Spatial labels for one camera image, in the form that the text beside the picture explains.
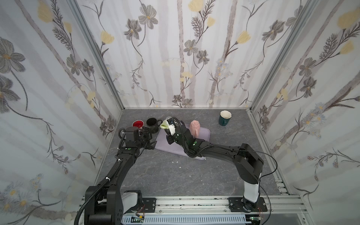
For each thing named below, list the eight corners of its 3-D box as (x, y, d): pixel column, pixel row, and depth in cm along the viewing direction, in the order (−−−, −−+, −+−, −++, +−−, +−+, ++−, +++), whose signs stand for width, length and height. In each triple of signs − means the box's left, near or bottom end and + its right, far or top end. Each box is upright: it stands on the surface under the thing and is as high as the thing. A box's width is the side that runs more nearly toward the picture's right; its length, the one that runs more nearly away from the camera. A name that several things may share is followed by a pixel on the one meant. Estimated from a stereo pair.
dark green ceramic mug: (218, 128, 109) (221, 120, 101) (216, 118, 116) (219, 109, 108) (229, 128, 109) (233, 120, 101) (226, 118, 116) (230, 109, 108)
